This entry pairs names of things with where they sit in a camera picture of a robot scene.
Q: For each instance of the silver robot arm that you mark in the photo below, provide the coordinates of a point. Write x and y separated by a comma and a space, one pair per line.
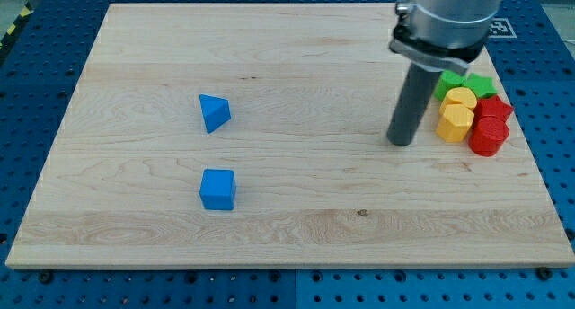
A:
442, 35

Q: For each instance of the blue triangle block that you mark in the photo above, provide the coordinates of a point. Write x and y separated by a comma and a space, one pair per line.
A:
215, 111

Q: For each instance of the wooden board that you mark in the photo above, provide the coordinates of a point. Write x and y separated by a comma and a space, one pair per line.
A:
311, 90

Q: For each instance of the black board screw left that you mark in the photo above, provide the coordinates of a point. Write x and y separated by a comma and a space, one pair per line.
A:
45, 277

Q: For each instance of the black board screw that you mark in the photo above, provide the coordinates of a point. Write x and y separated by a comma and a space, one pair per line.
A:
544, 273
45, 277

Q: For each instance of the black board screw right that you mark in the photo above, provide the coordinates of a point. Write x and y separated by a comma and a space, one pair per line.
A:
544, 273

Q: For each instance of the blue cube block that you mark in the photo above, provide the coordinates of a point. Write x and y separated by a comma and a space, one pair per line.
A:
217, 189

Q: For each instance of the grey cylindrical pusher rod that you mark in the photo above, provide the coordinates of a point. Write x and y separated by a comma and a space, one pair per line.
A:
412, 103

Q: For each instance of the yellow hexagon block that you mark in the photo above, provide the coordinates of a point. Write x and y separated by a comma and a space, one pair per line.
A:
454, 123

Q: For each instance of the yellow cylinder block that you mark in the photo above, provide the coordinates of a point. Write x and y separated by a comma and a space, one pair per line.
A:
459, 95

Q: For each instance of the red cylinder block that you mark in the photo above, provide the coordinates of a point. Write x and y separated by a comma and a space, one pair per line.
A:
489, 134

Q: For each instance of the green star block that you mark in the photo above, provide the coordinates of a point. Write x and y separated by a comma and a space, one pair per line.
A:
481, 86

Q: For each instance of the red star block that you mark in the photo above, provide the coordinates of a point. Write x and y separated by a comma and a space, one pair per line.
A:
492, 107

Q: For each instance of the black white fiducial tag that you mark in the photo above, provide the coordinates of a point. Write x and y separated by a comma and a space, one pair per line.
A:
501, 28

